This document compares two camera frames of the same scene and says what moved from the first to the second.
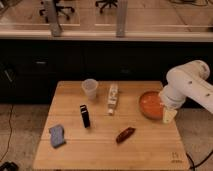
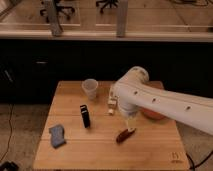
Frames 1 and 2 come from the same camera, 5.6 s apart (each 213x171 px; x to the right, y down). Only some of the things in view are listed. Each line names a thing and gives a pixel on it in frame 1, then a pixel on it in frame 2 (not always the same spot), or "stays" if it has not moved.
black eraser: (85, 115) stays
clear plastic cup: (90, 86) stays
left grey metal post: (53, 18) stays
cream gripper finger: (169, 116) to (131, 123)
